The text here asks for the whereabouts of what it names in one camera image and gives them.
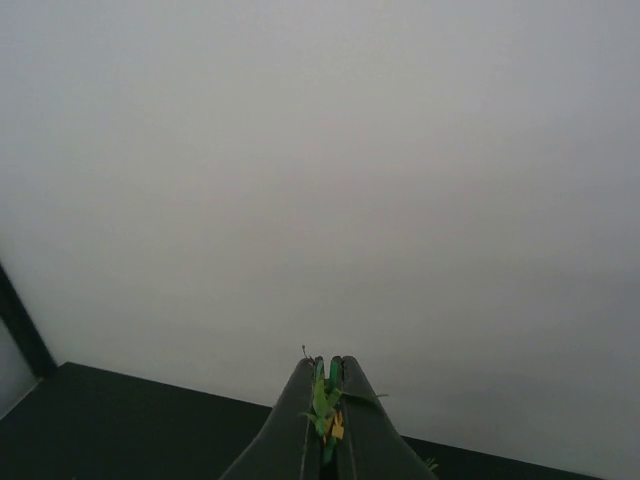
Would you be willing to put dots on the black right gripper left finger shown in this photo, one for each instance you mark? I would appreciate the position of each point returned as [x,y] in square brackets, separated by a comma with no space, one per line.
[286,447]

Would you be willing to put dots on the black left rear frame post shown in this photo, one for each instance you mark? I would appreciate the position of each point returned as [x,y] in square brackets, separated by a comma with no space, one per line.
[24,332]

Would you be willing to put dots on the small green christmas tree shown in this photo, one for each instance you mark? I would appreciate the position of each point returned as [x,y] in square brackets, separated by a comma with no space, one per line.
[325,414]

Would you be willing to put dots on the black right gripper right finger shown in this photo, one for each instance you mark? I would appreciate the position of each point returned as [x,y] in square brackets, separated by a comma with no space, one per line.
[371,448]

